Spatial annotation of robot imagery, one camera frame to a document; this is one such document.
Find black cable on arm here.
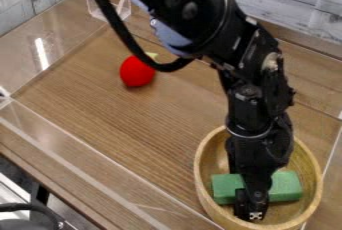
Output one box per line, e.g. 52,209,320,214
72,0,197,74

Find black cable under table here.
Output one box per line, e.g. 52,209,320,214
0,201,68,230

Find green rectangular block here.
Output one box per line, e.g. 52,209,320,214
211,171,303,205

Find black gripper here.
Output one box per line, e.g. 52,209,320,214
225,120,294,222

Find clear acrylic tray wall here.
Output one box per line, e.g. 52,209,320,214
0,91,221,230

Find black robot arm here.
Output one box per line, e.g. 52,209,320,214
137,0,294,221

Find light wooden bowl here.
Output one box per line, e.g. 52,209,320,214
193,126,323,230

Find clear acrylic corner bracket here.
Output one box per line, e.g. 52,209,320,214
85,0,131,22

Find red plush strawberry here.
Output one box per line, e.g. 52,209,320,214
119,55,156,87

